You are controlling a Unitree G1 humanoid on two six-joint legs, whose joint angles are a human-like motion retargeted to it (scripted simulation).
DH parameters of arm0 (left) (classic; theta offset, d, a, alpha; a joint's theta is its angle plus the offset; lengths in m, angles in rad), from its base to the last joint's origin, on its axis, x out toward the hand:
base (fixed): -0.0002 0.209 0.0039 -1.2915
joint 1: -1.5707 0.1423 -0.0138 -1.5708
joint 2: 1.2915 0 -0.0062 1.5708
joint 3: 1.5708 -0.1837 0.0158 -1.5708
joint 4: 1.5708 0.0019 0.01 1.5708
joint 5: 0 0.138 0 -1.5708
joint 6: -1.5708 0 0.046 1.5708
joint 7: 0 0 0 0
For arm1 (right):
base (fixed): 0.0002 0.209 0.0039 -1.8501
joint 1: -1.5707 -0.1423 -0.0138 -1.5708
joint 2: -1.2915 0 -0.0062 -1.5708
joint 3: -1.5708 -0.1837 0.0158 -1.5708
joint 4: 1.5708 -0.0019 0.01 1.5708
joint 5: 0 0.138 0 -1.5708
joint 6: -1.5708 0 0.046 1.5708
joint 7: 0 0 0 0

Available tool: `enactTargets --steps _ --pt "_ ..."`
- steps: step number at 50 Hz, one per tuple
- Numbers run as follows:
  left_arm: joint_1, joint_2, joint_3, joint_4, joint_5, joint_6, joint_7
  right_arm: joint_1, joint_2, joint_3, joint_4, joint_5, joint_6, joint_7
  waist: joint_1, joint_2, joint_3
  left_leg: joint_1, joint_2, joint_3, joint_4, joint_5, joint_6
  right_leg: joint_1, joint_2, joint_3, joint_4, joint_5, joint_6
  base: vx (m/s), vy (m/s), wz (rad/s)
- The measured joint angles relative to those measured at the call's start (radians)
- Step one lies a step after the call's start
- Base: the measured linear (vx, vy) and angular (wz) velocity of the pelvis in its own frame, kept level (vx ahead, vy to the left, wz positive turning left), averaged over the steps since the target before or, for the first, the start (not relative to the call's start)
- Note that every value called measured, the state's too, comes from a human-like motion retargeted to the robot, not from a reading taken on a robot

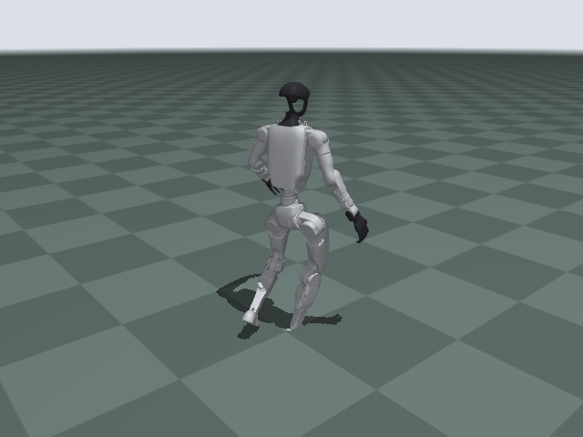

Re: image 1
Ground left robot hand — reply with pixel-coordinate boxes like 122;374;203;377
263;179;284;196

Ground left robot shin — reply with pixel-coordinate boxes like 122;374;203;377
249;256;278;315

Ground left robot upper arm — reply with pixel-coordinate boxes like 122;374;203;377
248;125;271;170

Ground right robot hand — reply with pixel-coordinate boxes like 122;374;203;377
345;210;369;243

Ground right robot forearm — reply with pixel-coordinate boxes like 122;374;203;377
331;170;358;217

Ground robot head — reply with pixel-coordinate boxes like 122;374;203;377
278;82;310;127

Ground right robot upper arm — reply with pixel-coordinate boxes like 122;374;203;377
305;129;337;187

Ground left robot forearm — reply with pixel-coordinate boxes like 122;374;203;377
250;166;270;182

